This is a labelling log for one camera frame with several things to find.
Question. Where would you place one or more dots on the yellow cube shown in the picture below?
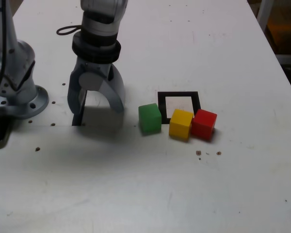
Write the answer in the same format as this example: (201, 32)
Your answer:
(180, 126)

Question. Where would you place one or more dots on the white metal post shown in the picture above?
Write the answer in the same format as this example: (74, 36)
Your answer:
(265, 12)

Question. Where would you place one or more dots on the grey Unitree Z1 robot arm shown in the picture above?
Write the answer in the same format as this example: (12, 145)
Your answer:
(21, 72)

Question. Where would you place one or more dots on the black tape square outline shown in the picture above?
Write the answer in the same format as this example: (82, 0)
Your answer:
(161, 102)

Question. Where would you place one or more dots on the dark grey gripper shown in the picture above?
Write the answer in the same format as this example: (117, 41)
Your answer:
(94, 66)

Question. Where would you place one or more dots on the red cube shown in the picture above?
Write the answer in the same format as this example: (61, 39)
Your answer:
(203, 125)

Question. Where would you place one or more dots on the white metal crossbar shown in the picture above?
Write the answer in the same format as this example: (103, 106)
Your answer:
(286, 59)

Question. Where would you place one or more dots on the green cube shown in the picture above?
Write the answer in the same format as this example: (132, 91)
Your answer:
(150, 120)

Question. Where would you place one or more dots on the black tape strip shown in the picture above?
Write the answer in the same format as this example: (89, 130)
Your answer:
(77, 120)

